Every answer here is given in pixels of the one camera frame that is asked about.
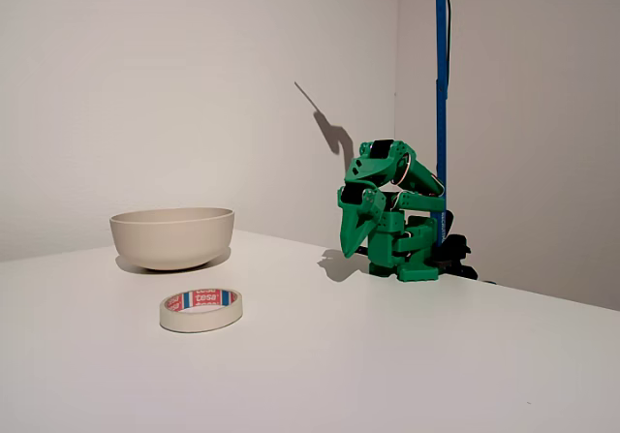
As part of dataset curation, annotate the white masking tape roll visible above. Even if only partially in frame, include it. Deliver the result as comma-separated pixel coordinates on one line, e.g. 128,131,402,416
159,287,244,334

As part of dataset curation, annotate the beige bowl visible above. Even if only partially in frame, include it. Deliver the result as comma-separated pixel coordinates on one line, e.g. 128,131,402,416
108,206,235,272

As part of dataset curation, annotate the large black table clamp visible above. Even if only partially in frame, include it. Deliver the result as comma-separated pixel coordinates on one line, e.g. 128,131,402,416
430,208,479,282

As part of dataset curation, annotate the black cable on pole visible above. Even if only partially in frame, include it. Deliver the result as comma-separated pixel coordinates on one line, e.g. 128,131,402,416
444,0,454,93

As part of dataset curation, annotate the blue vertical pole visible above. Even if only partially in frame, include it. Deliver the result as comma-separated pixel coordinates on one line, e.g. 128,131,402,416
429,0,452,249

